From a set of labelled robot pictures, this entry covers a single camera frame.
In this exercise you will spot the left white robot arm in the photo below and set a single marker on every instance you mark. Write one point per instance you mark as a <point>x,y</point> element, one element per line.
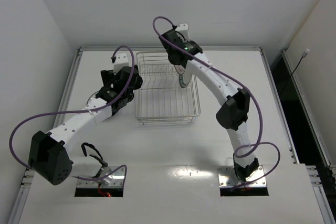
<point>49,152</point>

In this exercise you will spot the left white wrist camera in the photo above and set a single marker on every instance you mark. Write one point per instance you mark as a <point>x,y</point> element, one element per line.
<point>119,61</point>

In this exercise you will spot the metal base plate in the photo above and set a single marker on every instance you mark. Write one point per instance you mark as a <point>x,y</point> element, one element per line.
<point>228,179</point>
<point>114,178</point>

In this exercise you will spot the orange sunburst plate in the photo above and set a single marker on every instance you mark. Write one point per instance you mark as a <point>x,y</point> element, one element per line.
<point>179,69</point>

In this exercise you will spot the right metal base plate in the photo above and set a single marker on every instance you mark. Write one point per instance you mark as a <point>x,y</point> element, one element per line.
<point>228,179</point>

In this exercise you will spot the metal wire dish rack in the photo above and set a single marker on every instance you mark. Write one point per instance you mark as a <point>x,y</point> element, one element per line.
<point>161,99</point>

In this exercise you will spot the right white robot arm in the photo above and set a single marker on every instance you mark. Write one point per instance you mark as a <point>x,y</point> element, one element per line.
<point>189,60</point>

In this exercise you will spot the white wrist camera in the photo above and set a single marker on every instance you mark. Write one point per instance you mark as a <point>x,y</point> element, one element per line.
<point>119,61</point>
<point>182,31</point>

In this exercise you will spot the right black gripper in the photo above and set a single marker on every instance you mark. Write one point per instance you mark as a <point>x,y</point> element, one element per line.
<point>169,38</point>

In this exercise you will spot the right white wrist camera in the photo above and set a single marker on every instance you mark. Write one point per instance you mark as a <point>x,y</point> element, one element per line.
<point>182,31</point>

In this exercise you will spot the green rimmed plate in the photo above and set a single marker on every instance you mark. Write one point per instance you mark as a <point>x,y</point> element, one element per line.
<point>184,79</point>

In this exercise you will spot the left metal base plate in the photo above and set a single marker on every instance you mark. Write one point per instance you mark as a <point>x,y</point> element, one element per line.
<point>114,178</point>

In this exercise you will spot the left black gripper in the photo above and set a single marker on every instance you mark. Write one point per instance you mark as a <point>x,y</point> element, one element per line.
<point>106,76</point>

